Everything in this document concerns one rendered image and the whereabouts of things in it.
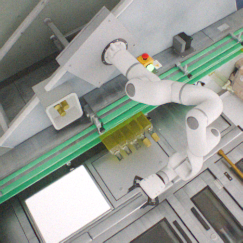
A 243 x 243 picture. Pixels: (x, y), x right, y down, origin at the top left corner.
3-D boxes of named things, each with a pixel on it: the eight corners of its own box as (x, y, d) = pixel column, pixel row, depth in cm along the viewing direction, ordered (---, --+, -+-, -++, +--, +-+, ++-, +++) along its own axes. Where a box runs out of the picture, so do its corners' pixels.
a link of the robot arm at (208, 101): (174, 89, 102) (208, 97, 92) (194, 78, 109) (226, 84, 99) (176, 121, 108) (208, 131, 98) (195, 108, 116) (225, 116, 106)
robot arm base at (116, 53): (96, 52, 125) (116, 72, 119) (115, 33, 124) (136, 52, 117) (110, 66, 139) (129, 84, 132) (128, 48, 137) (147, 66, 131)
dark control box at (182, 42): (171, 45, 168) (180, 53, 165) (173, 36, 161) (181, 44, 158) (181, 40, 170) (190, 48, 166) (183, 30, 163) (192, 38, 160)
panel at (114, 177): (23, 201, 157) (49, 252, 142) (21, 200, 154) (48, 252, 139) (146, 123, 177) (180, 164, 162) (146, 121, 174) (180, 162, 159)
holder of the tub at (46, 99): (52, 123, 157) (58, 133, 154) (37, 97, 134) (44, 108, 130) (77, 108, 161) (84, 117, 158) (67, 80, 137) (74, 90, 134)
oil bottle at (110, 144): (93, 130, 164) (113, 157, 154) (92, 125, 159) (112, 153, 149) (101, 125, 165) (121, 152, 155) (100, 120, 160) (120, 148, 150)
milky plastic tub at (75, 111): (50, 120, 153) (57, 130, 149) (37, 97, 133) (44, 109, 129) (76, 104, 156) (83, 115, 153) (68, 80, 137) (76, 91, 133)
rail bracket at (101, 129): (91, 125, 157) (103, 141, 152) (87, 110, 143) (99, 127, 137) (96, 122, 158) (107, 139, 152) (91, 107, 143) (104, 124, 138)
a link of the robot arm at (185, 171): (185, 144, 113) (164, 164, 130) (206, 167, 110) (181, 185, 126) (197, 135, 118) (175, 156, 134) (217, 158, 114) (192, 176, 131)
